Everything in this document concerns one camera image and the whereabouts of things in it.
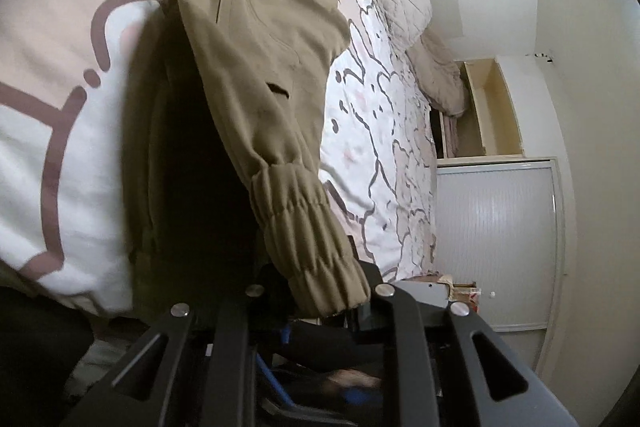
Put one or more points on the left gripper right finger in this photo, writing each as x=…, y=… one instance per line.
x=445, y=366

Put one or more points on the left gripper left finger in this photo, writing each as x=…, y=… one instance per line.
x=195, y=367

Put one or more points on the khaki jacket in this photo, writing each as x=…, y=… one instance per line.
x=222, y=155

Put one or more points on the white wardrobe door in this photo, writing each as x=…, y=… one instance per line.
x=500, y=226

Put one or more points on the wooden shelf right side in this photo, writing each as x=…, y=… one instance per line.
x=488, y=128

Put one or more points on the beige fuzzy pillow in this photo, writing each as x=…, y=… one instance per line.
x=438, y=75

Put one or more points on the bear pattern bed blanket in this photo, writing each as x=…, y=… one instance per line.
x=67, y=67

